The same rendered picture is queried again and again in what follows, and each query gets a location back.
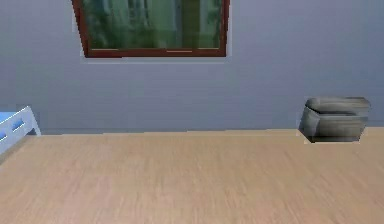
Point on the brown framed window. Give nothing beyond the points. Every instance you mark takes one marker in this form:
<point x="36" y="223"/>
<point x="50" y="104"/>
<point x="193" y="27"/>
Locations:
<point x="150" y="26"/>

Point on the grey armchair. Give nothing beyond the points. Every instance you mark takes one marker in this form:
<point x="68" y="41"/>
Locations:
<point x="333" y="121"/>

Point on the white framed bed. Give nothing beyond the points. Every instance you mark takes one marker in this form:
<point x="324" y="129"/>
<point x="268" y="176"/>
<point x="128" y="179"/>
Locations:
<point x="15" y="128"/>

